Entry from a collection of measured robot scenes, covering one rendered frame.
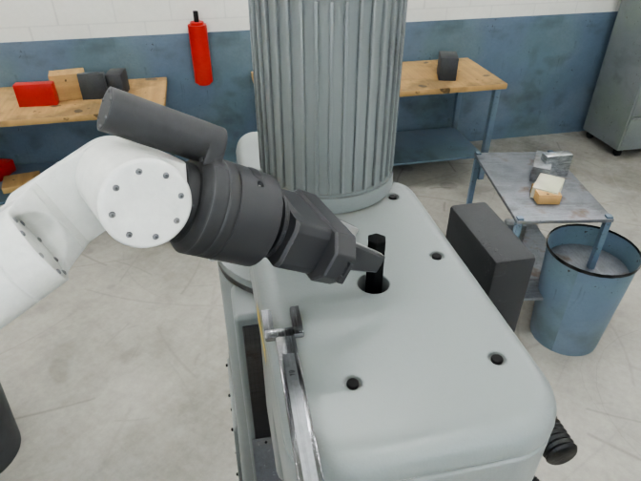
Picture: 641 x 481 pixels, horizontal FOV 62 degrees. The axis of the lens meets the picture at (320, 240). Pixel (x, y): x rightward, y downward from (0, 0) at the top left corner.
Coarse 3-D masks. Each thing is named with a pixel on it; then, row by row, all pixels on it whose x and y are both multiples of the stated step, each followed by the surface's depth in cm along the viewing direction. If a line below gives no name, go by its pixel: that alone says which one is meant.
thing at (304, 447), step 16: (272, 320) 55; (272, 336) 53; (288, 336) 53; (288, 352) 51; (288, 368) 49; (288, 384) 48; (288, 400) 46; (304, 400) 46; (288, 416) 45; (304, 416) 45; (304, 432) 44; (304, 448) 43; (304, 464) 41; (304, 480) 40; (320, 480) 40
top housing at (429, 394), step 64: (384, 256) 65; (448, 256) 65; (320, 320) 56; (384, 320) 56; (448, 320) 56; (320, 384) 49; (384, 384) 49; (448, 384) 49; (512, 384) 49; (320, 448) 44; (384, 448) 44; (448, 448) 44; (512, 448) 45
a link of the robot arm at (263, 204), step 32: (256, 192) 44; (288, 192) 53; (256, 224) 44; (288, 224) 47; (320, 224) 49; (224, 256) 45; (256, 256) 46; (288, 256) 47; (320, 256) 49; (352, 256) 49
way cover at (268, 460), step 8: (256, 440) 132; (264, 440) 132; (256, 448) 132; (264, 448) 132; (272, 448) 133; (256, 456) 132; (264, 456) 133; (272, 456) 133; (256, 464) 132; (264, 464) 133; (272, 464) 133; (256, 472) 133; (264, 472) 133; (272, 472) 134; (264, 480) 134; (272, 480) 134; (280, 480) 134
